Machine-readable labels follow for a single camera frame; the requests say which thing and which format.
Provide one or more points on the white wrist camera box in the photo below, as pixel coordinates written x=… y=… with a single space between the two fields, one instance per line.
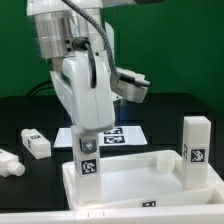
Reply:
x=131 y=86

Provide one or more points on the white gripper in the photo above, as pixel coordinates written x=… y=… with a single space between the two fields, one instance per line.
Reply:
x=90 y=109

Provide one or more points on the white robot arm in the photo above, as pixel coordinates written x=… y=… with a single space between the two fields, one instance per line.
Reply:
x=64 y=27

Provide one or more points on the white frame rail front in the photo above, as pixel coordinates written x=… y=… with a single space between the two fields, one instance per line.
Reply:
x=208 y=214

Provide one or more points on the white desk top tray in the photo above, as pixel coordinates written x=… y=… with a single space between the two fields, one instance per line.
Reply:
x=152 y=179

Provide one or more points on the white marker plate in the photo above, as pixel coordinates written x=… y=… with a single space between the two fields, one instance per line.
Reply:
x=119 y=136

